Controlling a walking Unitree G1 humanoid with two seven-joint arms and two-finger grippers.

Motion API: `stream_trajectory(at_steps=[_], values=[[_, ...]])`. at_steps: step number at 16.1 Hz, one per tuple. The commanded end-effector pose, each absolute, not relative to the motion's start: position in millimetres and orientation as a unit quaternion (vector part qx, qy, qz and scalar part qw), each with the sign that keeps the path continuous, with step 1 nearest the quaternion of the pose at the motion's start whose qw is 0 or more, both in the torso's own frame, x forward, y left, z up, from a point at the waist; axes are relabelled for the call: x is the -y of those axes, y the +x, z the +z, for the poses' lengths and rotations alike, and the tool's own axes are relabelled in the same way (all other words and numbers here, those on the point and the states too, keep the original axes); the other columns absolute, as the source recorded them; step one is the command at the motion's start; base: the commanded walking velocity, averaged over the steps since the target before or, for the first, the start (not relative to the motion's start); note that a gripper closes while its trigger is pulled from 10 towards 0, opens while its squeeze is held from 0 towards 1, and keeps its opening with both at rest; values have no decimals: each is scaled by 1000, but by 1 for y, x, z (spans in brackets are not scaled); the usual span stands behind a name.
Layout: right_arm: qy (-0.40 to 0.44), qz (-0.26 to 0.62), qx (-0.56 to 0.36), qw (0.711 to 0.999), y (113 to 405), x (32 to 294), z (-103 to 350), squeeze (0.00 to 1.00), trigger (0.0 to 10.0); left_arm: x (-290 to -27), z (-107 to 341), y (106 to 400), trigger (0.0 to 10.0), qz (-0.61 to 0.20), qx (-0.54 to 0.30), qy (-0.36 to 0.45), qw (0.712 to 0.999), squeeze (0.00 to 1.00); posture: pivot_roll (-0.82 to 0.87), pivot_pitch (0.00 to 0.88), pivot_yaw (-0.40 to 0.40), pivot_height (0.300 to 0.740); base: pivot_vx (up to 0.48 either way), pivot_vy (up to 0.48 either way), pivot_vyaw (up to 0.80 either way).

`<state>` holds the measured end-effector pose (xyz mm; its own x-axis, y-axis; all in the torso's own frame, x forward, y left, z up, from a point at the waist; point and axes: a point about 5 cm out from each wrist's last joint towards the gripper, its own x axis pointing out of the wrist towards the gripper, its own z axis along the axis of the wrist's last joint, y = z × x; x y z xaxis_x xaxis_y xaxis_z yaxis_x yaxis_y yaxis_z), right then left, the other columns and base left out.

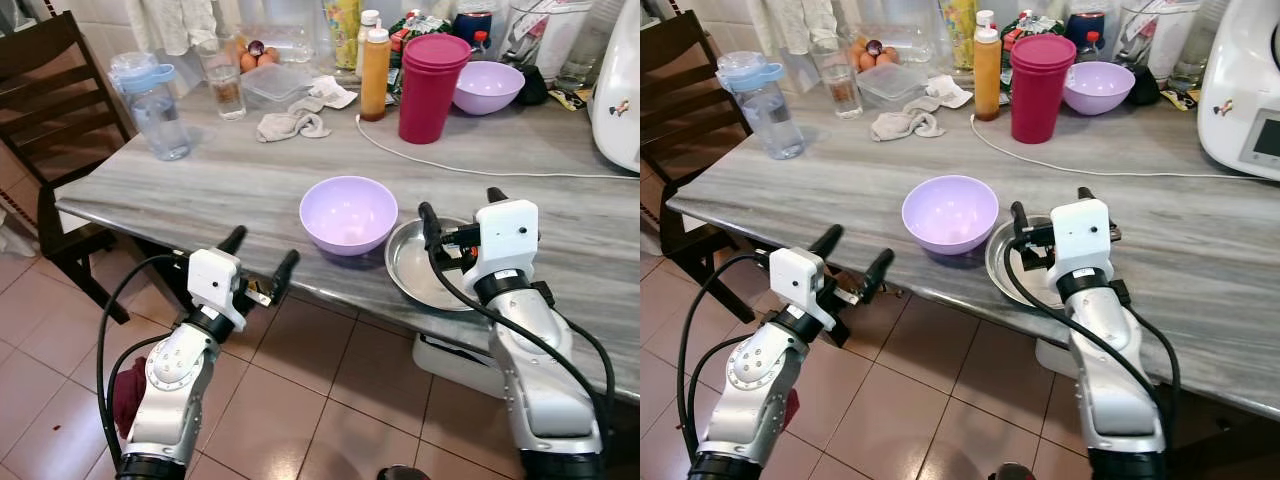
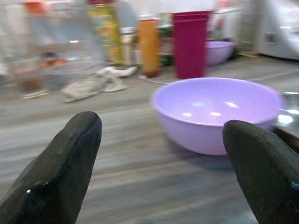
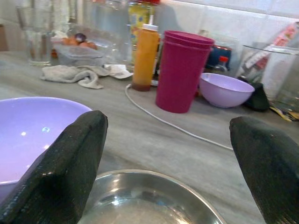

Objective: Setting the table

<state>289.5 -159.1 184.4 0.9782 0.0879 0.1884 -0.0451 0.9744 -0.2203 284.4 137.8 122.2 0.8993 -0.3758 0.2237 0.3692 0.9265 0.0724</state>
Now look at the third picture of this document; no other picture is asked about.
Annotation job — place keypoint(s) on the purple onion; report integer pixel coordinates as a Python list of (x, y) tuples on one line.
[(80, 37)]

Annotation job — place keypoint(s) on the yellow black packet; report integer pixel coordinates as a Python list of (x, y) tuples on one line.
[(285, 114)]

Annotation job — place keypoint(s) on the red-capped small bottle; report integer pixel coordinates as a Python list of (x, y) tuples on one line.
[(223, 63)]

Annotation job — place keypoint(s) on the black pouch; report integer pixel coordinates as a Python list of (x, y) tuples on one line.
[(258, 98)]

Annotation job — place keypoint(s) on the stainless steel bowl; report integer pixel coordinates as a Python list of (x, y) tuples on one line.
[(144, 203)]

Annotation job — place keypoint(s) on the brown egg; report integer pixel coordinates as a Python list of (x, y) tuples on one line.
[(70, 41), (89, 44)]

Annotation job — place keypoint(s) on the orange squeeze bottle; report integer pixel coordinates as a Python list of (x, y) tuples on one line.
[(144, 58)]

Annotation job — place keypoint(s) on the clear glass tumbler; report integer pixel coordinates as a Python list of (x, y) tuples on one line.
[(38, 39)]

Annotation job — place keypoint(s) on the pink white snack packet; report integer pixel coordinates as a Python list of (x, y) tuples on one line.
[(286, 35)]

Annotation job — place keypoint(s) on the white kitchen appliance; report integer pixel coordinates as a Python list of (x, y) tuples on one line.
[(280, 74)]

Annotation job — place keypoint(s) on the white crumpled cloth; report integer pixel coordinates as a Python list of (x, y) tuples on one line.
[(118, 71)]

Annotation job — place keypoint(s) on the dark blue box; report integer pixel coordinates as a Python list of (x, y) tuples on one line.
[(220, 51)]

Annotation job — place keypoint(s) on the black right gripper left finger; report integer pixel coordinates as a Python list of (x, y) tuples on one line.
[(60, 177)]

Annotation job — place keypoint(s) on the magenta plastic cup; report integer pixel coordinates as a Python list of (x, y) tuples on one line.
[(187, 44), (177, 81), (187, 36)]

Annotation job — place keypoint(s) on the grey crumpled cloth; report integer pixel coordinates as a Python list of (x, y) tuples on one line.
[(70, 74)]

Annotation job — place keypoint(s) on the clear plastic lidded container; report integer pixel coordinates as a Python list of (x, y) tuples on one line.
[(79, 56)]

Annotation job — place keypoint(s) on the lilac plastic bowl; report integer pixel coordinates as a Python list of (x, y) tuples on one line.
[(224, 89), (28, 130)]

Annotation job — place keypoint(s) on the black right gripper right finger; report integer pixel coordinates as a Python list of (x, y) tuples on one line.
[(271, 168)]

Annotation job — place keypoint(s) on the dark sauce bottle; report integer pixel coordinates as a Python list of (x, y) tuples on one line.
[(157, 65)]

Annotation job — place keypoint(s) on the large clear glass jar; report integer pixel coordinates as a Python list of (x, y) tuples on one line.
[(109, 28)]

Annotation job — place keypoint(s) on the yellow oil bottle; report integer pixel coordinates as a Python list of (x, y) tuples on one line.
[(140, 14)]

